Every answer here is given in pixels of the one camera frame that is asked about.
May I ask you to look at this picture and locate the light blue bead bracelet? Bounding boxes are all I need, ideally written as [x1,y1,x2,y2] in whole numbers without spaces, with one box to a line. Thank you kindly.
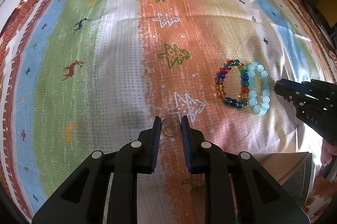
[247,61,271,116]

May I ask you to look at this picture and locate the thin wire ring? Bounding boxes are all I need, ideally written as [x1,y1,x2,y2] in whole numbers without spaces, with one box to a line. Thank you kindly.
[160,117,182,138]

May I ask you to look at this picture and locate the multicolour glass bead bracelet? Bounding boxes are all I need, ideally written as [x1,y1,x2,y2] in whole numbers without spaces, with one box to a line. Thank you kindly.
[215,59,250,110]

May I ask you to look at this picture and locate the beige jewelry box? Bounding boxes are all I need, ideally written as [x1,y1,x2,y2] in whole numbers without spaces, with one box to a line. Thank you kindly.
[254,152,314,207]

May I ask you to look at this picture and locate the person's right hand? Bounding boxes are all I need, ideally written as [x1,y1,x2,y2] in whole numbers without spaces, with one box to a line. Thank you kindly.
[321,139,337,167]

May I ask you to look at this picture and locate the striped colourful bed blanket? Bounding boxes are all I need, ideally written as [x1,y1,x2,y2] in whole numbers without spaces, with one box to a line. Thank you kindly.
[0,0,333,224]

